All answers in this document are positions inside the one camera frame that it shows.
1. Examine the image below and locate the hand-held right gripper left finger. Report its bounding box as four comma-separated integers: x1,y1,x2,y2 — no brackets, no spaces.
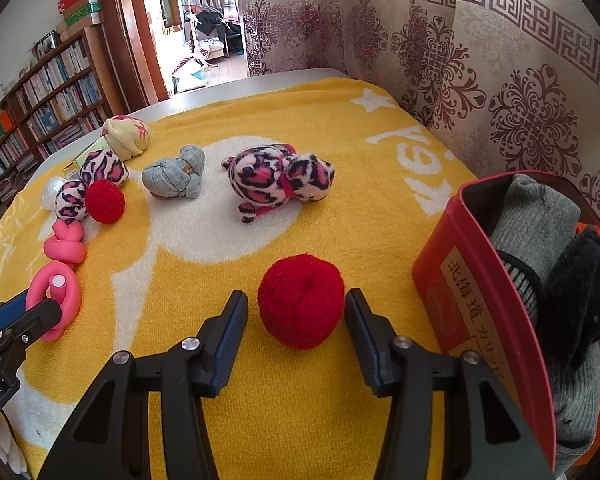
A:
37,290,249,480

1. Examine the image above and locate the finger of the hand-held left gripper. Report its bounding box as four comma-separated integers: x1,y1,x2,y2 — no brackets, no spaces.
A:
2,300,64,348
0,285,32,332

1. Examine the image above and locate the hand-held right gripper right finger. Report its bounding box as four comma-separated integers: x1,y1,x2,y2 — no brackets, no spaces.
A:
344,288,556,480

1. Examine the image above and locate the looped pink foam roller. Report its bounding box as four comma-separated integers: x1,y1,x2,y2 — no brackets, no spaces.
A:
25,262,83,343

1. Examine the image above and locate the large red pompom ball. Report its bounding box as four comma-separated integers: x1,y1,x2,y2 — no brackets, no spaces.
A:
257,255,345,351

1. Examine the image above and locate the red tin container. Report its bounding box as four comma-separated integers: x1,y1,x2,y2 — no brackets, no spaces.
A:
412,171,600,476

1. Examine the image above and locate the small red pompom ball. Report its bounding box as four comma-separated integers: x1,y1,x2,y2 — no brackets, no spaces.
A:
84,180,127,224

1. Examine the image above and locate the leopard print plush bundle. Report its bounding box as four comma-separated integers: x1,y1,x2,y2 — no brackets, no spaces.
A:
55,147,131,226

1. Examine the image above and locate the grey knit sock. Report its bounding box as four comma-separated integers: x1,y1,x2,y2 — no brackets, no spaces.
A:
485,172,600,476

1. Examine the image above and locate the black fuzzy sock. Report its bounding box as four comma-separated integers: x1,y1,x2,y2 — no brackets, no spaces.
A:
535,227,600,371

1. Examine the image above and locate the knotted pink foam roller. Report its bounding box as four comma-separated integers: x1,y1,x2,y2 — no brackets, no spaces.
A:
43,220,87,266

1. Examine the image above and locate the white yarn ball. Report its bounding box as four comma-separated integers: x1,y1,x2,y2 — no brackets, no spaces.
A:
42,176,70,209

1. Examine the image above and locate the small green box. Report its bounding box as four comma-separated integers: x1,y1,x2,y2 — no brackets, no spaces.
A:
72,149,106,181

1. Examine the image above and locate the leopard print plush toy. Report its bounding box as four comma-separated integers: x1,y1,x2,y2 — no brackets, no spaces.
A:
221,143,337,224

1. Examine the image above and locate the grey sock ball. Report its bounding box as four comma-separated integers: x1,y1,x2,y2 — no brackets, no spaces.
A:
141,144,206,201

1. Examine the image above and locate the cream and pink sock ball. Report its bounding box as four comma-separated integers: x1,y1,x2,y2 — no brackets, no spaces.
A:
101,115,152,161

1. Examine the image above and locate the wooden bookshelf with books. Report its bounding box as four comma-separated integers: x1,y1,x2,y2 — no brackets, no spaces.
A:
0,25,126,241

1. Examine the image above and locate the yellow and white towel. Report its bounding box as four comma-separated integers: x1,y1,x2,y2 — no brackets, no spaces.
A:
0,77,481,480

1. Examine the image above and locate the pink and white bag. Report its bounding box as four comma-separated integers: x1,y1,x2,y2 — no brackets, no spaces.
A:
172,55,208,93

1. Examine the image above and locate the brown cardboard box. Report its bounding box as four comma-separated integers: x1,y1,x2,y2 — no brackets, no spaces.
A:
60,12,106,41

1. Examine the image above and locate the patterned beige curtain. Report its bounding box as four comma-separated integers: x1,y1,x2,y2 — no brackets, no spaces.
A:
237,0,600,241

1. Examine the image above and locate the green cardboard box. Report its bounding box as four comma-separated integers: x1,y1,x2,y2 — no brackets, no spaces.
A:
62,2,103,28

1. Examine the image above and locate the sofa with dark clothes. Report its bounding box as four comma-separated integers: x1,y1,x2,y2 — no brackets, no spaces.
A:
182,2,243,61

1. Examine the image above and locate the photo frame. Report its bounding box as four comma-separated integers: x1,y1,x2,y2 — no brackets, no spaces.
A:
32,30,61,58

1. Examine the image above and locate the wooden door frame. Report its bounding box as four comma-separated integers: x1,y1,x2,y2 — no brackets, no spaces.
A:
94,0,186,116

